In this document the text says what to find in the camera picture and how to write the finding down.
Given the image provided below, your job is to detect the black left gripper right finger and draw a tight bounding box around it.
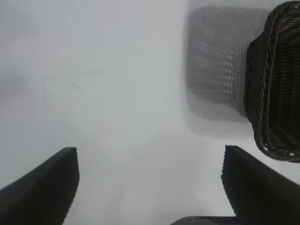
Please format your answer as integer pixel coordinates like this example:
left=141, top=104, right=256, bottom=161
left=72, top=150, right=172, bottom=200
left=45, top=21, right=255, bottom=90
left=220, top=145, right=300, bottom=225

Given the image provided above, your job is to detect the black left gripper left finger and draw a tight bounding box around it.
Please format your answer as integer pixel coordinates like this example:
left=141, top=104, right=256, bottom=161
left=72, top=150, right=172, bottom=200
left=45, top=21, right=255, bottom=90
left=0, top=147, right=80, bottom=225

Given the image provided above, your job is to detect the dark brown wicker basket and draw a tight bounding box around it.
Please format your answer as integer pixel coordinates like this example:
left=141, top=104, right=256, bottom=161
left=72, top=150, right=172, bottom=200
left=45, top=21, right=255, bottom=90
left=243, top=0, right=300, bottom=164

